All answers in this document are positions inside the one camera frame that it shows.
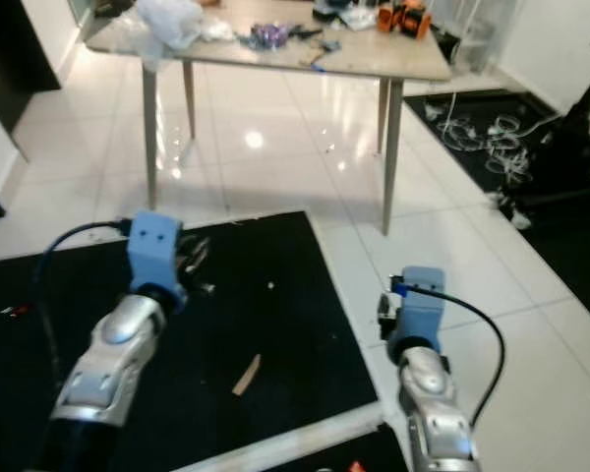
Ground white floor strip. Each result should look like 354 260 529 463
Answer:
185 400 385 472

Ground small tan wood piece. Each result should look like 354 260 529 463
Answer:
231 353 264 398

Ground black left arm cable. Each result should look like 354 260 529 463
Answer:
33 220 135 380

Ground black stand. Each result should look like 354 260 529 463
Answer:
544 39 590 190

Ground large black floor mat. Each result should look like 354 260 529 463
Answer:
0 208 381 472

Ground beige table with slim legs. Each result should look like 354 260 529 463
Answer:
83 0 454 238

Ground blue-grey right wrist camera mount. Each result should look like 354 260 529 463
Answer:
387 265 446 352

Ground black floor mat with cables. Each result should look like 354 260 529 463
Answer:
402 87 590 337

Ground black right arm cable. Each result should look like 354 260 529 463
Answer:
405 279 508 430

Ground white power adapter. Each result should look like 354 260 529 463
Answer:
500 195 534 233

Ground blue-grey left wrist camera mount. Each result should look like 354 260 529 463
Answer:
127 210 187 298

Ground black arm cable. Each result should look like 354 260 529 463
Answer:
405 279 508 430
33 220 135 380

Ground orange and black device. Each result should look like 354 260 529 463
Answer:
375 0 433 40

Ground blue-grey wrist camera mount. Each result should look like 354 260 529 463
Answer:
127 210 187 298
387 265 446 352

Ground white tangled cables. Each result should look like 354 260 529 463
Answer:
431 92 534 190

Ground black cabinet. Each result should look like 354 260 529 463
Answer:
0 0 32 165

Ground purple crumpled wrapper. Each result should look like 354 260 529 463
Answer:
250 24 293 51

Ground white plastic bag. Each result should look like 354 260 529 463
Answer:
134 0 207 76

